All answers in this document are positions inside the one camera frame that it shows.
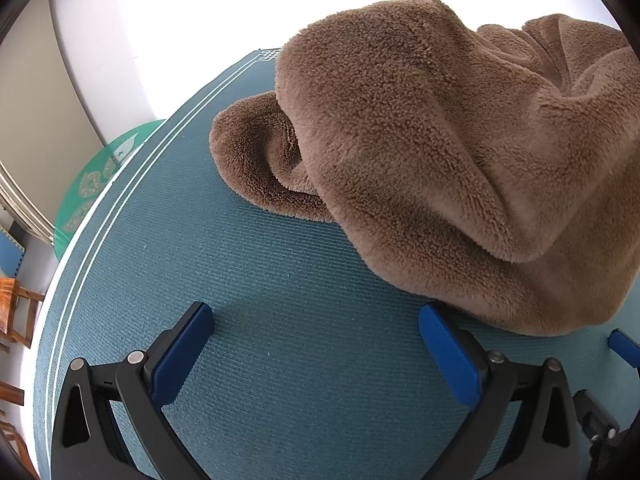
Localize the brown fleece garment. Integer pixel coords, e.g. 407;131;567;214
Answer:
209;0;640;338

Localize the beige cabinet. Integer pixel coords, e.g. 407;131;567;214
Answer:
0;0;108;233

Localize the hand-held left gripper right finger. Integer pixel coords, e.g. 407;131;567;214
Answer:
419;302;598;480

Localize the wooden chair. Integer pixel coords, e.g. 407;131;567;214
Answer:
0;276;46;348
0;380;31;466

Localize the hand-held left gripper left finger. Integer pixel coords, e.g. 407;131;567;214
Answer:
50;301;216;480

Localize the teal table mat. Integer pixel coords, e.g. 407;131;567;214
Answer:
32;47;640;480

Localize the white ribbed frame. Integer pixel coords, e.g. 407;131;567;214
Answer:
0;160;56;243

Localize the blue foam floor tile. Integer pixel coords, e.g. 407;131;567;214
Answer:
0;227;26;281

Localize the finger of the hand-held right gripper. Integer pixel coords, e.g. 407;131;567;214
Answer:
572;329;640;480

